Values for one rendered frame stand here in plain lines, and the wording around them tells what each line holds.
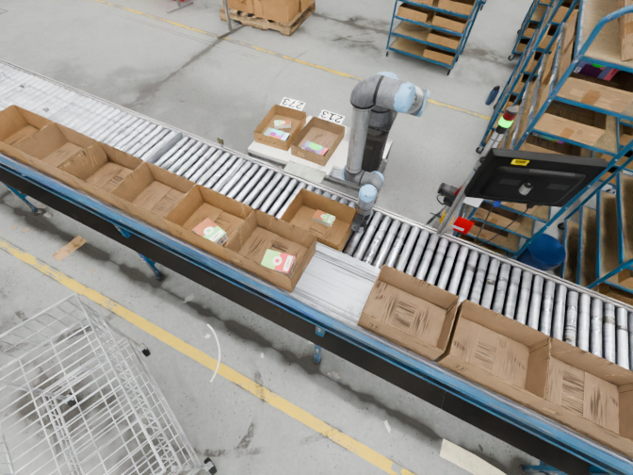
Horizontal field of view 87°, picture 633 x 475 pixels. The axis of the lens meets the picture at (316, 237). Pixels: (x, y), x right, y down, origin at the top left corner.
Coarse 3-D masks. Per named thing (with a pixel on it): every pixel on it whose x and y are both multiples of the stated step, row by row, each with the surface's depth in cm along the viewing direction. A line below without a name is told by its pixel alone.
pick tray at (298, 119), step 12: (276, 108) 274; (288, 108) 269; (264, 120) 262; (276, 120) 274; (300, 120) 260; (264, 132) 265; (288, 132) 265; (264, 144) 258; (276, 144) 252; (288, 144) 251
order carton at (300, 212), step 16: (304, 192) 213; (288, 208) 204; (304, 208) 222; (320, 208) 218; (336, 208) 211; (352, 208) 204; (304, 224) 215; (320, 224) 216; (336, 224) 215; (320, 240) 192; (336, 240) 209
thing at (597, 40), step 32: (576, 0) 205; (608, 0) 187; (576, 32) 169; (608, 32) 165; (544, 64) 224; (576, 64) 152; (608, 64) 149; (608, 128) 187; (544, 224) 225; (512, 256) 259
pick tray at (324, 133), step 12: (312, 120) 264; (324, 120) 261; (300, 132) 253; (312, 132) 266; (324, 132) 267; (336, 132) 265; (300, 144) 258; (324, 144) 258; (336, 144) 254; (300, 156) 249; (312, 156) 244; (324, 156) 239
